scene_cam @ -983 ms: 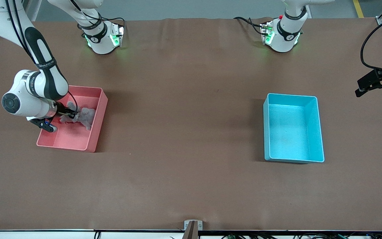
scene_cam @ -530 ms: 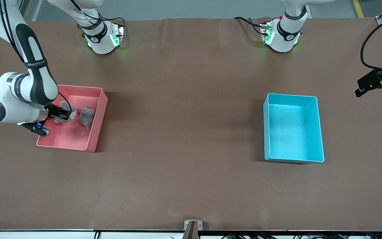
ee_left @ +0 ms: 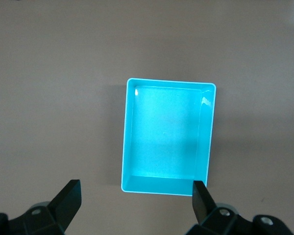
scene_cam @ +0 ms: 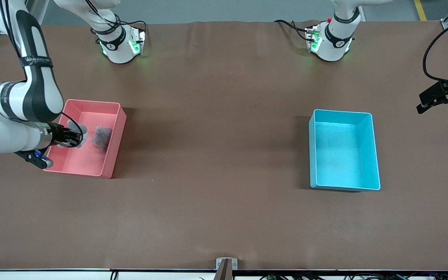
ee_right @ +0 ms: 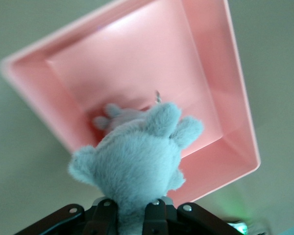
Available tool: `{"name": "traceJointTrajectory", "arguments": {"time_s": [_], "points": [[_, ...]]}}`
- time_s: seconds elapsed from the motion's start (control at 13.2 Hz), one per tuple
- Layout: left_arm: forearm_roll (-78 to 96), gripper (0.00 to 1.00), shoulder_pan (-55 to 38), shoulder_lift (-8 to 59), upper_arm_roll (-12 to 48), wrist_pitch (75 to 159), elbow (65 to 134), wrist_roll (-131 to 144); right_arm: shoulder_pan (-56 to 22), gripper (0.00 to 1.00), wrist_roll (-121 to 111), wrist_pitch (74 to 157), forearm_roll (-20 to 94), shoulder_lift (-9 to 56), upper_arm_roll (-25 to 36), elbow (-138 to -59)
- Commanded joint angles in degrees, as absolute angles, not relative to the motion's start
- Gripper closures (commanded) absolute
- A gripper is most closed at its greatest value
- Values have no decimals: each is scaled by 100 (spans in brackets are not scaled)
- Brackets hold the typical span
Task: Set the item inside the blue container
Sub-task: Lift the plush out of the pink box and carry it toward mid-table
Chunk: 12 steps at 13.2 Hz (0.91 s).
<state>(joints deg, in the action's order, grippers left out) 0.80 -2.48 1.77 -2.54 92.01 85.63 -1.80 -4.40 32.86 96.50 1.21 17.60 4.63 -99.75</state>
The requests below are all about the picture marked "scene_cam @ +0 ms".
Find white table edge rail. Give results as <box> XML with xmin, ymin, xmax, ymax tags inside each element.
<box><xmin>0</xmin><ymin>269</ymin><xmax>448</xmax><ymax>280</ymax></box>

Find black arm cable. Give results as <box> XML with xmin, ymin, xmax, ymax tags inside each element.
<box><xmin>0</xmin><ymin>0</ymin><xmax>84</xmax><ymax>148</ymax></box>
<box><xmin>422</xmin><ymin>15</ymin><xmax>448</xmax><ymax>84</ymax></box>

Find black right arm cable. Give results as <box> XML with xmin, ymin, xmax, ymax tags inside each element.
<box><xmin>0</xmin><ymin>0</ymin><xmax>84</xmax><ymax>148</ymax></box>

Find brown table cover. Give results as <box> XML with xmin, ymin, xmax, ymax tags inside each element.
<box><xmin>0</xmin><ymin>20</ymin><xmax>448</xmax><ymax>271</ymax></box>

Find brown metal bar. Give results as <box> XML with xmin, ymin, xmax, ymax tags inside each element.
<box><xmin>213</xmin><ymin>259</ymin><xmax>233</xmax><ymax>280</ymax></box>

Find pink plastic box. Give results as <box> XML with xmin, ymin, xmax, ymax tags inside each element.
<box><xmin>42</xmin><ymin>99</ymin><xmax>127</xmax><ymax>179</ymax></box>

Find black base cable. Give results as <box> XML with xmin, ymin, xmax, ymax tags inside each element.
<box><xmin>84</xmin><ymin>0</ymin><xmax>148</xmax><ymax>37</ymax></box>
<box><xmin>274</xmin><ymin>19</ymin><xmax>310</xmax><ymax>41</ymax></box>

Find grey plush toy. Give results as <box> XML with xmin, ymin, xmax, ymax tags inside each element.
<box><xmin>66</xmin><ymin>120</ymin><xmax>89</xmax><ymax>149</ymax></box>
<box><xmin>91</xmin><ymin>126</ymin><xmax>112</xmax><ymax>153</ymax></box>

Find silver bracket plate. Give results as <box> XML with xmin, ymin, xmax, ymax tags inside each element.
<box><xmin>216</xmin><ymin>258</ymin><xmax>238</xmax><ymax>270</ymax></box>

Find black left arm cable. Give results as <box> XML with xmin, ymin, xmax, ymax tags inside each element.
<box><xmin>422</xmin><ymin>15</ymin><xmax>448</xmax><ymax>84</ymax></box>

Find silver base connector plate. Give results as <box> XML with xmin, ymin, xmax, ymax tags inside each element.
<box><xmin>129</xmin><ymin>26</ymin><xmax>147</xmax><ymax>56</ymax></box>
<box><xmin>305</xmin><ymin>24</ymin><xmax>322</xmax><ymax>54</ymax></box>

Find blue plastic box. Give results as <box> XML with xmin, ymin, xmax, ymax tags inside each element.
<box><xmin>308</xmin><ymin>109</ymin><xmax>381</xmax><ymax>192</ymax></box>

